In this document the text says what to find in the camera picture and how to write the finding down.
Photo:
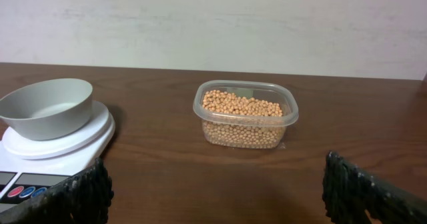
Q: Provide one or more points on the white digital kitchen scale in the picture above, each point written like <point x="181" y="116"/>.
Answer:
<point x="29" y="167"/>

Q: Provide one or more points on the pile of soybeans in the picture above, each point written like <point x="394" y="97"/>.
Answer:
<point x="237" y="121"/>

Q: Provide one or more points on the clear plastic container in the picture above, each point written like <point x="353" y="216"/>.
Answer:
<point x="258" y="90"/>

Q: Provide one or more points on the grey round bowl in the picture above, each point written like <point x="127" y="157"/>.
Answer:
<point x="48" y="109"/>

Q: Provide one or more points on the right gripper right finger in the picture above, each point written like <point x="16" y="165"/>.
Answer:
<point x="352" y="195"/>

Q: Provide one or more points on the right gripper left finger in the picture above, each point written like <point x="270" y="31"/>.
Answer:
<point x="82" y="198"/>

